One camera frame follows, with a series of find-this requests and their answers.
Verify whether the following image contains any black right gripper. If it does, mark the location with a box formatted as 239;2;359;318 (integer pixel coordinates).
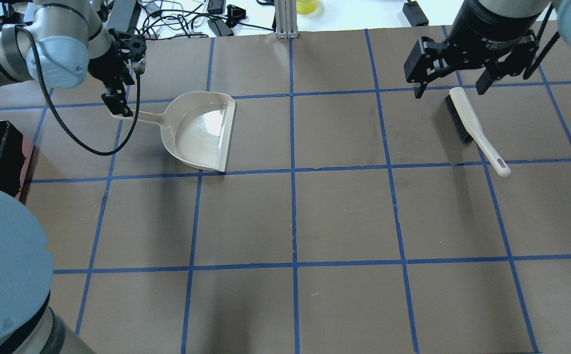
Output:
403;0;539;96

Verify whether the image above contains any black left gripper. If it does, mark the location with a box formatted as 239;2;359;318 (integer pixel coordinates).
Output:
88;29;146;118

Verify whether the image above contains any beige hand brush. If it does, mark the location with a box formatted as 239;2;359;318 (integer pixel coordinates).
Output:
444;87;512;177

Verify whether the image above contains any beige plastic dustpan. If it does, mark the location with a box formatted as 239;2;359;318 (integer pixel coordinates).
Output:
126;90;237;173

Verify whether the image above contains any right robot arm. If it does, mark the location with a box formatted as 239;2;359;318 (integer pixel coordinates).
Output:
403;0;571;98

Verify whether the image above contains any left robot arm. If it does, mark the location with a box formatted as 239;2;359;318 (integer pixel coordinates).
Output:
0;0;134;354

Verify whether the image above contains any black power adapter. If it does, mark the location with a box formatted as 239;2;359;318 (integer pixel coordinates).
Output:
402;0;429;27

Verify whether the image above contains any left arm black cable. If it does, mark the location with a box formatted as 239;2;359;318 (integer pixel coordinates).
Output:
15;25;142;157

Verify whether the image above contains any aluminium frame post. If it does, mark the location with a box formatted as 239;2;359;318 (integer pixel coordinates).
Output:
274;0;299;39

